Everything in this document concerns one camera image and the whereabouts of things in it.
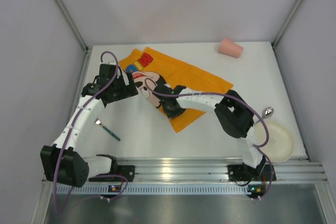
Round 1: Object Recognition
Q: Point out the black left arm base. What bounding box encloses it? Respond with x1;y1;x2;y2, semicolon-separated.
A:
89;165;135;182

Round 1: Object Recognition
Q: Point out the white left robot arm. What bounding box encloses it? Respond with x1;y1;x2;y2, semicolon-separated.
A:
40;70;138;187

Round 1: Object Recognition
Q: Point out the green handled spoon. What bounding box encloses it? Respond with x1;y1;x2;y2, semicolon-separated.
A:
254;106;274;125

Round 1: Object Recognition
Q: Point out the left aluminium corner post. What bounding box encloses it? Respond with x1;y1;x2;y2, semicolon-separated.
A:
54;0;89;52

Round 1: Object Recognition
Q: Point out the perforated metal cable tray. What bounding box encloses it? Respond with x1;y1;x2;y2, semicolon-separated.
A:
56;184;265;195

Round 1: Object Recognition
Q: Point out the orange cartoon mouse placemat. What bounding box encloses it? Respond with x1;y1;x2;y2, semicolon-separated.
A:
118;46;234;134

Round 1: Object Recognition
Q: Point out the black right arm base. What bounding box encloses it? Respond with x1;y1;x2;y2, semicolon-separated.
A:
227;156;276;182

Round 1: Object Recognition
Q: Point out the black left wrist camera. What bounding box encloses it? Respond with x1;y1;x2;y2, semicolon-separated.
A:
98;63;118;80

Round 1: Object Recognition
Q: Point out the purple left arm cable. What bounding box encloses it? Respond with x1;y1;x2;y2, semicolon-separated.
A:
52;50;130;214

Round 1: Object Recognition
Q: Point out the aluminium mounting rail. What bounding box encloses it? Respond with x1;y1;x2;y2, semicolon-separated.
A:
101;156;327;184

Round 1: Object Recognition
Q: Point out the cream round plate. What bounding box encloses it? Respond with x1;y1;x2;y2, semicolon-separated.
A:
260;119;294;163

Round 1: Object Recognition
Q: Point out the pink plastic cup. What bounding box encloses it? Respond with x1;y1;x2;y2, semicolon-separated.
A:
217;38;244;58

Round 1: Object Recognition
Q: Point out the green handled fork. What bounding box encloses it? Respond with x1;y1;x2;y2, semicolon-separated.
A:
95;119;121;142

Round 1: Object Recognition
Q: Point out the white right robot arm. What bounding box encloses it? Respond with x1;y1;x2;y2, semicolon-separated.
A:
152;85;264;169

